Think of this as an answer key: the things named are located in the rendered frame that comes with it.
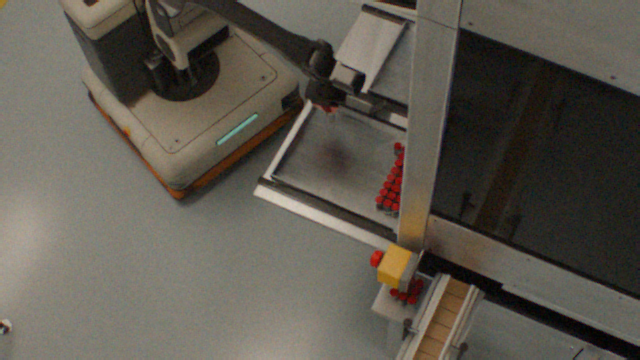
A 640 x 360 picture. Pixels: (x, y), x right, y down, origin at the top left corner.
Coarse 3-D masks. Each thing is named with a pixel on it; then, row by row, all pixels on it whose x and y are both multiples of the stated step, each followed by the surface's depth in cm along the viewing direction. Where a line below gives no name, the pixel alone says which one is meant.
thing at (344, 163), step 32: (320, 128) 209; (352, 128) 208; (384, 128) 206; (288, 160) 205; (320, 160) 204; (352, 160) 204; (384, 160) 203; (320, 192) 200; (352, 192) 199; (384, 224) 191
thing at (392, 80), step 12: (408, 24) 220; (408, 36) 221; (396, 48) 220; (408, 48) 219; (384, 60) 214; (396, 60) 218; (408, 60) 217; (384, 72) 216; (396, 72) 216; (408, 72) 216; (372, 84) 211; (384, 84) 214; (396, 84) 214; (408, 84) 214; (384, 96) 209; (396, 96) 212; (408, 96) 212; (408, 108) 208
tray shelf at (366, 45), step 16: (368, 16) 226; (352, 32) 223; (368, 32) 223; (384, 32) 223; (352, 48) 221; (368, 48) 220; (384, 48) 220; (352, 64) 218; (368, 64) 218; (368, 80) 215; (304, 112) 211; (384, 112) 210; (272, 160) 205; (256, 192) 201; (272, 192) 201; (288, 208) 198; (304, 208) 198; (320, 224) 197; (336, 224) 196; (368, 240) 193; (384, 240) 193
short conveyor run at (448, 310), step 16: (432, 288) 181; (448, 288) 181; (464, 288) 181; (432, 304) 176; (448, 304) 179; (464, 304) 175; (416, 320) 178; (432, 320) 178; (448, 320) 177; (464, 320) 177; (416, 336) 176; (432, 336) 176; (448, 336) 176; (464, 336) 175; (400, 352) 174; (416, 352) 174; (432, 352) 174; (448, 352) 174; (464, 352) 168
